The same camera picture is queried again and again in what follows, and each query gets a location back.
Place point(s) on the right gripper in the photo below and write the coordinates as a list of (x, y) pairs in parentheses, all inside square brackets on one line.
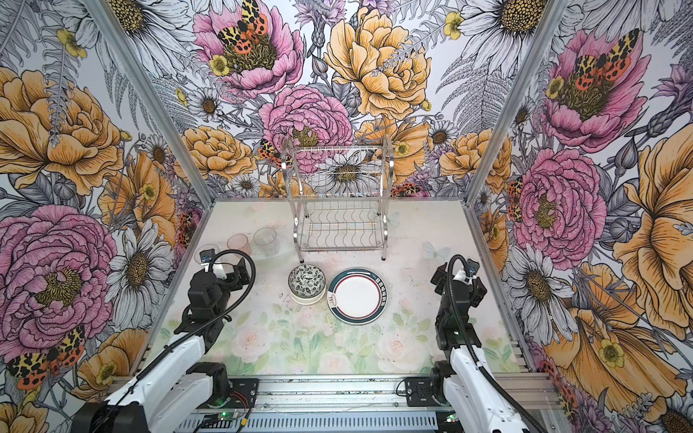
[(441, 274)]

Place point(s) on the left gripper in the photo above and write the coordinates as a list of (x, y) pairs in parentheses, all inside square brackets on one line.
[(234, 277)]

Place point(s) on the pink drinking glass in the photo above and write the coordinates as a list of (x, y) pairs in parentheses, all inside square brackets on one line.
[(239, 242)]

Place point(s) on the pink patterned bowl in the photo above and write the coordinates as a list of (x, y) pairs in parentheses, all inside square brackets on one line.
[(306, 280)]

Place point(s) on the cream white bowl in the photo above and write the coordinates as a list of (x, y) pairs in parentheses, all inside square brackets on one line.
[(307, 301)]

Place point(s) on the green rimmed plate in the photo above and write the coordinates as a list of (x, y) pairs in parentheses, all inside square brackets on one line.
[(357, 296)]

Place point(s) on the chrome two-tier dish rack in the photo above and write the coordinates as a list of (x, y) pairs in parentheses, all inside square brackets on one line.
[(339, 195)]

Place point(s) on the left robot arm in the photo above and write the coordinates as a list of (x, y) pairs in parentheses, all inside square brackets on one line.
[(177, 381)]

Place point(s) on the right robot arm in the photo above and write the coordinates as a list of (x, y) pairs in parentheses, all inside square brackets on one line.
[(462, 380)]

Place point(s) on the green circuit board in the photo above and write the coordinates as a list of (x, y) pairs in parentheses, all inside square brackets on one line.
[(227, 416)]

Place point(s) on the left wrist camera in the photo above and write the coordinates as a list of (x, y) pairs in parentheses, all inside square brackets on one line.
[(217, 268)]

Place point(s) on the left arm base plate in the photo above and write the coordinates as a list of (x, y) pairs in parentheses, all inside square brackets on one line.
[(243, 393)]

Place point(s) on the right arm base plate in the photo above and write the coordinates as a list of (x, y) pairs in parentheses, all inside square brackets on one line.
[(420, 392)]

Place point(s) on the aluminium front rail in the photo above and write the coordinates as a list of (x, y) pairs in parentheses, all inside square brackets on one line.
[(532, 391)]

